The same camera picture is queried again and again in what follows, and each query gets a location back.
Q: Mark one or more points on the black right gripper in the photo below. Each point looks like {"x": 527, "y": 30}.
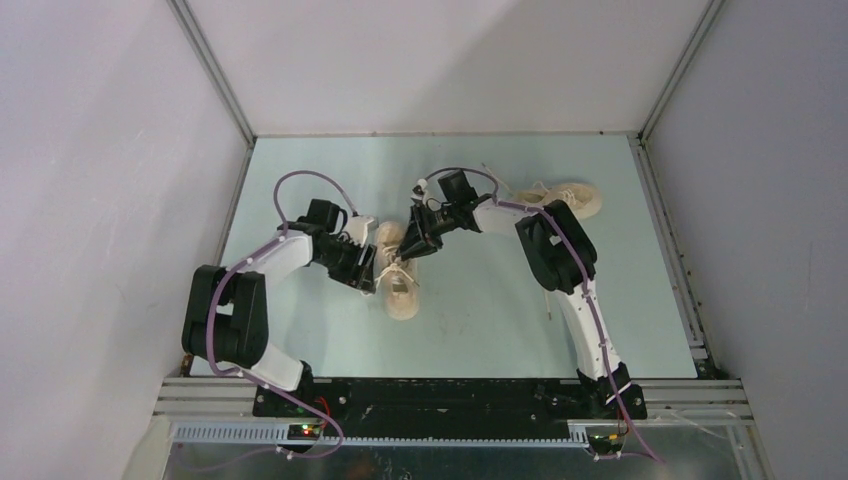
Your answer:
{"x": 420, "y": 237}

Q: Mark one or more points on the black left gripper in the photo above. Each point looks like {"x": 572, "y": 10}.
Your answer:
{"x": 359, "y": 276}

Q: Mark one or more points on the beige sneaker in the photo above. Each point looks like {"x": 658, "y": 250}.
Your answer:
{"x": 563, "y": 199}
{"x": 395, "y": 279}

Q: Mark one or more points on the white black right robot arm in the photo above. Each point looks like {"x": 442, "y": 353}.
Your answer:
{"x": 599, "y": 365}

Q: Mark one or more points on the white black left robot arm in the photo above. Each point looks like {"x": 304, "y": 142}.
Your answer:
{"x": 227, "y": 318}

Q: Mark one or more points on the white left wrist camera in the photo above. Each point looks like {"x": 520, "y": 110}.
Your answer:
{"x": 358, "y": 228}

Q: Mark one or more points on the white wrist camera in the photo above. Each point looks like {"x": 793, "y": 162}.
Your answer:
{"x": 421, "y": 196}
{"x": 358, "y": 228}

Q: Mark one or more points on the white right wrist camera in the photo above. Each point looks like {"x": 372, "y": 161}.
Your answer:
{"x": 421, "y": 196}

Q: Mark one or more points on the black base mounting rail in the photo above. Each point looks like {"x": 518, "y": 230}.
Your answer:
{"x": 464, "y": 409}

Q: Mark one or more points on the aluminium frame rail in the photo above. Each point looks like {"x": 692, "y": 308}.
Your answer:
{"x": 231, "y": 410}

